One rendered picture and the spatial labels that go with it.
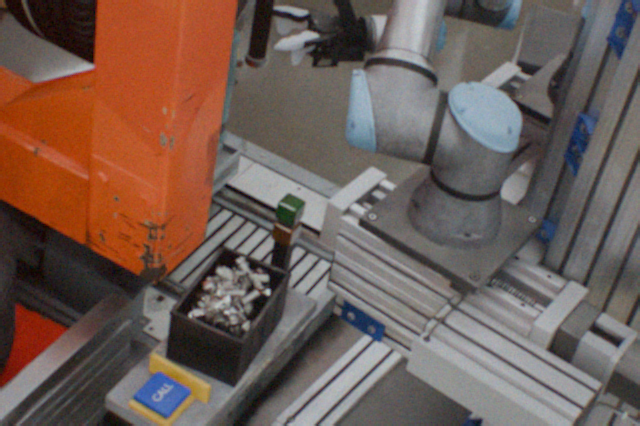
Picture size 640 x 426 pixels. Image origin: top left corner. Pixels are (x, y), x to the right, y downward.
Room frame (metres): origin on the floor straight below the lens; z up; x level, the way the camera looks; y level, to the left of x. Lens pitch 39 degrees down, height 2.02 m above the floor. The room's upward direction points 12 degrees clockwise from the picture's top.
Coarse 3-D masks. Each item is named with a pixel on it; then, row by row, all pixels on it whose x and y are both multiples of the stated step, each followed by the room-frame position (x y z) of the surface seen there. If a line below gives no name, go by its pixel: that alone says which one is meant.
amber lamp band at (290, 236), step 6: (276, 222) 1.65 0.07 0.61; (300, 222) 1.67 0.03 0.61; (276, 228) 1.65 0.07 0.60; (282, 228) 1.64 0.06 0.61; (288, 228) 1.64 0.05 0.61; (294, 228) 1.65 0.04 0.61; (300, 228) 1.67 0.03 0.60; (276, 234) 1.65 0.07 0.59; (282, 234) 1.64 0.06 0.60; (288, 234) 1.64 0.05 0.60; (294, 234) 1.65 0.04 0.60; (276, 240) 1.64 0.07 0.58; (282, 240) 1.64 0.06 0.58; (288, 240) 1.64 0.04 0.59; (294, 240) 1.65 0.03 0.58; (288, 246) 1.64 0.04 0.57
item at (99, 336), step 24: (96, 312) 1.55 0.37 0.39; (120, 312) 1.57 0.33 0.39; (72, 336) 1.48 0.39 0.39; (96, 336) 1.50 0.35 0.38; (120, 336) 1.57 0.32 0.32; (48, 360) 1.41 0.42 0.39; (72, 360) 1.44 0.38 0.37; (96, 360) 1.50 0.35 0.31; (24, 384) 1.35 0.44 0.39; (48, 384) 1.38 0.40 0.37; (72, 384) 1.44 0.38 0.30; (0, 408) 1.29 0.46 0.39; (24, 408) 1.32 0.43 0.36; (48, 408) 1.38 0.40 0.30
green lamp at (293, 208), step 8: (280, 200) 1.66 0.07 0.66; (288, 200) 1.66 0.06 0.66; (296, 200) 1.66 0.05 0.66; (304, 200) 1.67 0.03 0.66; (280, 208) 1.65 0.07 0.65; (288, 208) 1.64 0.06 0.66; (296, 208) 1.64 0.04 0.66; (304, 208) 1.67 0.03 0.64; (280, 216) 1.65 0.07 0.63; (288, 216) 1.64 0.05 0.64; (296, 216) 1.64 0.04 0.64
